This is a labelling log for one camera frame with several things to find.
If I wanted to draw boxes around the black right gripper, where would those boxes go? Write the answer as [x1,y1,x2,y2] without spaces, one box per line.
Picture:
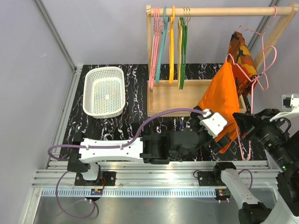
[234,107,299,170]

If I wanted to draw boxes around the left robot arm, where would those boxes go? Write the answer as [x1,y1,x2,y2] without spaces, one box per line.
[67,109,230,186]

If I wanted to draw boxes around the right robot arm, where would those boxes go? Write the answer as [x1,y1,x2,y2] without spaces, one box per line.
[212,108,299,224]

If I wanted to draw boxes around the orange camouflage trousers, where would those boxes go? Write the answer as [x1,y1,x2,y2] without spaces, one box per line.
[228,31,257,96]

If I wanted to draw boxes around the yellow hanger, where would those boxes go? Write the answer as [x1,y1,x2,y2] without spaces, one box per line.
[169,6,175,84]

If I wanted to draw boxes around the teal hanger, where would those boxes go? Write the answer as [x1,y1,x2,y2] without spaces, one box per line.
[155,7,169,83]

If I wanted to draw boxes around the wooden clothes rack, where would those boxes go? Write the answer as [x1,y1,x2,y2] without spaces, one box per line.
[145,2,299,118]

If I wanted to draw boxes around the white perforated plastic basket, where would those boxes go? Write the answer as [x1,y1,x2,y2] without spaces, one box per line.
[83,67,126,119]

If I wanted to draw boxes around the pink hangers on rack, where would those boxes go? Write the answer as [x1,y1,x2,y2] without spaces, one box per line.
[149,7,163,91]

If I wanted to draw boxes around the green hangers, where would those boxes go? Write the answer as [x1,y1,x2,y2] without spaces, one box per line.
[178,7,191,90]

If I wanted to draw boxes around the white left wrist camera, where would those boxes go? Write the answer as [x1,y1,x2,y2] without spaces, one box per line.
[199,109,228,139]

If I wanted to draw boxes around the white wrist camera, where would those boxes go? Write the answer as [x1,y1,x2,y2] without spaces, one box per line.
[270,94,299,121]
[199,109,228,139]

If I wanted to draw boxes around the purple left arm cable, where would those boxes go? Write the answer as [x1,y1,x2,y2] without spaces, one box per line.
[47,108,211,220]

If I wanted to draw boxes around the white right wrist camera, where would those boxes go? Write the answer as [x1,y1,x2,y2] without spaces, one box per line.
[270,94,299,121]

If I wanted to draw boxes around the pink wire hanger with camouflage trousers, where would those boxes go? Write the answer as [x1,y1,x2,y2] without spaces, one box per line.
[238,5,278,91]

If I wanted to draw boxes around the aluminium mounting rail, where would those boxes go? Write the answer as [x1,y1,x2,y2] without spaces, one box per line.
[31,161,281,196]

